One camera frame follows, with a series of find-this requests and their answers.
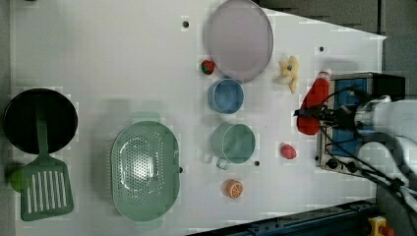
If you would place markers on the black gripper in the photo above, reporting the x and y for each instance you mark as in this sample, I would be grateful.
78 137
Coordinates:
340 118

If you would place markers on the red ketchup bottle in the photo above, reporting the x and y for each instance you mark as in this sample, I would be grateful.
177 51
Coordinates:
315 97

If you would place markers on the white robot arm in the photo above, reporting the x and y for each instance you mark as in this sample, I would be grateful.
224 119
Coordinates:
386 130

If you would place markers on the pink round plate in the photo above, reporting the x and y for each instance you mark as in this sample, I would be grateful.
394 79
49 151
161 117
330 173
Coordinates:
240 39

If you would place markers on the black toaster oven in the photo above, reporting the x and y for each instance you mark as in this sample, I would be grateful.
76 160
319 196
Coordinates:
337 146

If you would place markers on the large red strawberry toy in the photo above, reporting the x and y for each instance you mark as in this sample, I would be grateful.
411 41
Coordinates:
288 151

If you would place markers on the peeled banana toy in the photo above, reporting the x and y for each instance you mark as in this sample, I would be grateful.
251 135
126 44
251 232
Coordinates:
289 70

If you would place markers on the green mug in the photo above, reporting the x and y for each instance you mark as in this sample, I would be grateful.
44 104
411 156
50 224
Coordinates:
232 144

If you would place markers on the blue cup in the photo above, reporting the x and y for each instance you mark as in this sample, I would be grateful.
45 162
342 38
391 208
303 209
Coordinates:
225 96

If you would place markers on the orange slice toy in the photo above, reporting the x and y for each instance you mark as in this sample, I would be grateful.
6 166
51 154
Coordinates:
234 189

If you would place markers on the small red strawberry toy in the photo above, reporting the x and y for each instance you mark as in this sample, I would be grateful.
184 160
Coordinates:
207 67

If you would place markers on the green perforated colander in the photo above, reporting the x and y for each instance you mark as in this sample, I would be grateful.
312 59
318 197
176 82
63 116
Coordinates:
145 179

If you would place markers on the green slotted spatula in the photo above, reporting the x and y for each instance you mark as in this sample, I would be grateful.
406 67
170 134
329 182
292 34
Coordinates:
46 183

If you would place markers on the green round object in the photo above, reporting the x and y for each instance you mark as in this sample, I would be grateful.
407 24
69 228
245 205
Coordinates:
16 180

